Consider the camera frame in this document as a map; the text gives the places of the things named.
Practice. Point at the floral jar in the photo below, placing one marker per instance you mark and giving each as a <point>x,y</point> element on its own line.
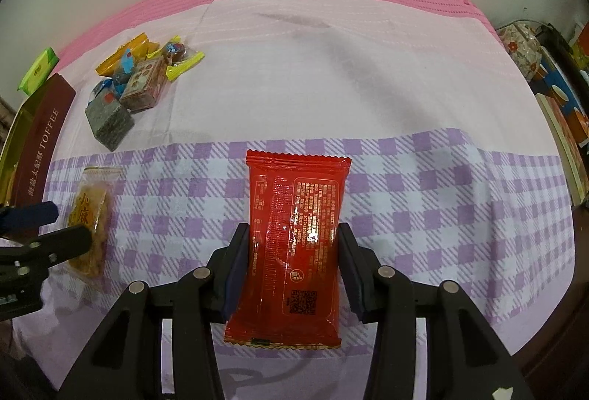
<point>520,48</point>

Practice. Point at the colourful printed box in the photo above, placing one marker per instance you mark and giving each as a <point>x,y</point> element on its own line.
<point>563,96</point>
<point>568,160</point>

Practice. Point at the red snack packet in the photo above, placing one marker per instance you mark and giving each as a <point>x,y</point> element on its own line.
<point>294,206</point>

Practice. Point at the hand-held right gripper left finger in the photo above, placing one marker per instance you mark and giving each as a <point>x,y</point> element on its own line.
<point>237,273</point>

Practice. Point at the pink and purple checked cloth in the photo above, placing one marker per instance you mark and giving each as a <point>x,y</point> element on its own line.
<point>322,82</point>

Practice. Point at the green tissue pack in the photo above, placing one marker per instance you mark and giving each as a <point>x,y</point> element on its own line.
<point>39,71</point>

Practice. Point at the gold tin box maroon outside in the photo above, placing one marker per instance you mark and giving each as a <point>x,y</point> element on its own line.
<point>46,119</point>

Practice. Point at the red patterned square packet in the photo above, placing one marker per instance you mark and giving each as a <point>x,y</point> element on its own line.
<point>145,87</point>

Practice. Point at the blue cookie packet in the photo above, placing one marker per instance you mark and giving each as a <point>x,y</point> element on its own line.
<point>125,63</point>

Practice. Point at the grey square packet red label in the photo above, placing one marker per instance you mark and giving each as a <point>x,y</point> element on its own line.
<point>110,123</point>

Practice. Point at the clear fried snack packet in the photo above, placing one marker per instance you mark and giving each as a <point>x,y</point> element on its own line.
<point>89,216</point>

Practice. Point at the orange snack packet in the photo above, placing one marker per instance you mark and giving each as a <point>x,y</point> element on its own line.
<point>124,54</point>

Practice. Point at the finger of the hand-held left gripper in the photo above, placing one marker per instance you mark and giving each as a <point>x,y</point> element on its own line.
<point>32,216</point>
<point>60,243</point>

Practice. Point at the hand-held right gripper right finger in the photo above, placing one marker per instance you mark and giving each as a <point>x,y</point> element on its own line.
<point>352,278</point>

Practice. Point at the yellow candy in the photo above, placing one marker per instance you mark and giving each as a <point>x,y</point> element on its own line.
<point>176,50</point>

